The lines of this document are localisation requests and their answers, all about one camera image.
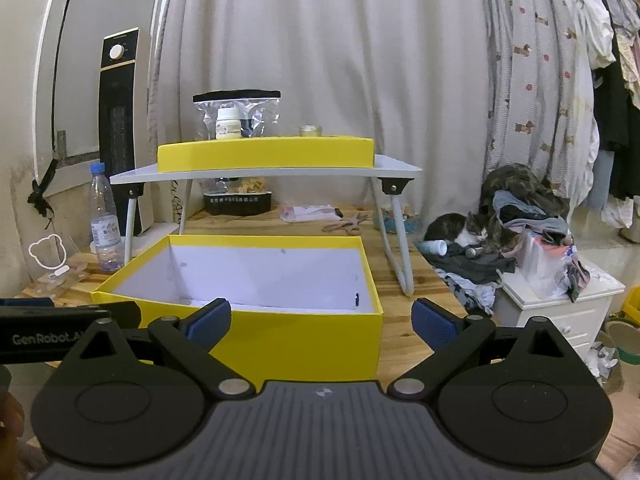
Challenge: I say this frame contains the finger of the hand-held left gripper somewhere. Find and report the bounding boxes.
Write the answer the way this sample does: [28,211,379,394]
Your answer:
[0,297,55,309]

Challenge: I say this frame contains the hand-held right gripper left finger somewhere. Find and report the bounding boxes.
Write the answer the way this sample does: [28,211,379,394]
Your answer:
[60,298,253,402]

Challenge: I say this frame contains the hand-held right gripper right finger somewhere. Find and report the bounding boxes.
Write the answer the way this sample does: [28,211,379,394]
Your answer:
[391,298,583,402]

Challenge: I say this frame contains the yellow cardboard box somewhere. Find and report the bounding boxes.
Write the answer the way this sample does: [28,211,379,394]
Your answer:
[91,234,385,382]

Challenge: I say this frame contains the wooden desk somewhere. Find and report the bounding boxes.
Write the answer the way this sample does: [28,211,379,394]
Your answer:
[15,204,468,461]

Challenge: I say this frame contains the small wooden holder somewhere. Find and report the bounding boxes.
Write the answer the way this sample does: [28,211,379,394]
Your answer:
[32,259,92,302]

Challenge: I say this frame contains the clear acrylic bear stand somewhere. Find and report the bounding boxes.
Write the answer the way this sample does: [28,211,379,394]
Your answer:
[27,232,82,282]

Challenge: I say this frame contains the dark grey clothes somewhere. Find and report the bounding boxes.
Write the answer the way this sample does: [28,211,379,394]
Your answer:
[431,252,517,312]

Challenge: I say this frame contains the grey and white kitten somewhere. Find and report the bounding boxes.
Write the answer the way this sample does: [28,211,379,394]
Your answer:
[424,212,490,255]

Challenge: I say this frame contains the glass ashtray with blue beads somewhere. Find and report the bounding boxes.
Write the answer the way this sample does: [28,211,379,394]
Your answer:
[372,205,422,234]

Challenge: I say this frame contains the brown tabby kitten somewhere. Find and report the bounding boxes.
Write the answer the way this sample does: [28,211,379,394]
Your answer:
[480,215,522,261]

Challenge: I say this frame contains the black ribbon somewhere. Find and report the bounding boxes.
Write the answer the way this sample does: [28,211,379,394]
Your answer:
[27,159,59,219]

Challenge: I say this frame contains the clear plastic water bottle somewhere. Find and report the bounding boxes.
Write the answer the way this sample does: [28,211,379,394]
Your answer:
[88,162,125,274]

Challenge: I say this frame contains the clear plastic bag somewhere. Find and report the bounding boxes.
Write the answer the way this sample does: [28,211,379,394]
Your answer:
[519,234,573,298]

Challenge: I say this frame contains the black label box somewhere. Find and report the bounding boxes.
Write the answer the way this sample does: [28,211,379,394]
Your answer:
[202,177,274,216]

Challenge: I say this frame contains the beige scissors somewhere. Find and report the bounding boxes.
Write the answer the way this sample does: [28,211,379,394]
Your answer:
[321,212,369,235]

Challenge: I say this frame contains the pink flat packet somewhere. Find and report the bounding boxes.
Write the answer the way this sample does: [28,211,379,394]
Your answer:
[279,204,342,224]

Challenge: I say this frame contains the small white folding table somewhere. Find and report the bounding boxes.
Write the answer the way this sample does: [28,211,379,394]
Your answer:
[109,154,422,297]

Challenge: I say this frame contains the white nightstand with drawers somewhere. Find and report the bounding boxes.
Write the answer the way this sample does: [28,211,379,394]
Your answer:
[500,259,627,362]

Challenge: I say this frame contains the pile of camouflage clothes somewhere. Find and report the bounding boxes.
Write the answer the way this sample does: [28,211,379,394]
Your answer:
[479,162,572,242]

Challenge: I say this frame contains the yellow box lid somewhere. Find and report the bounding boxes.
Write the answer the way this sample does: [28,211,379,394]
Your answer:
[157,136,375,173]

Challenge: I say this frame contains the round woven basket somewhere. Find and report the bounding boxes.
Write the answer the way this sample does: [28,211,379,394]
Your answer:
[602,316,638,367]

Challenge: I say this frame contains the black and white tower heater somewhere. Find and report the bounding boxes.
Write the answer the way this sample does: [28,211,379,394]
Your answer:
[98,27,154,237]

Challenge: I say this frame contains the white pill bottle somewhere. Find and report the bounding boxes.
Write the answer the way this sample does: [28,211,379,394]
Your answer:
[215,106,242,140]

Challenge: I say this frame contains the clear zip bag black top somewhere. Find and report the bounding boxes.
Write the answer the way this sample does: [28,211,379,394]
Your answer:
[193,90,282,141]

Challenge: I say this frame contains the dog print hanging sheet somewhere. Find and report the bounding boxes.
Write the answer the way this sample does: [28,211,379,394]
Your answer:
[479,0,601,203]

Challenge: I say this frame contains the white curtain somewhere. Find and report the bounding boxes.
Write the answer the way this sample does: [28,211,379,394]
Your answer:
[154,0,493,223]

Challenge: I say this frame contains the hanging clothes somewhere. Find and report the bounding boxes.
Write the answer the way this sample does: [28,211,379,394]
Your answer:
[572,0,640,228]

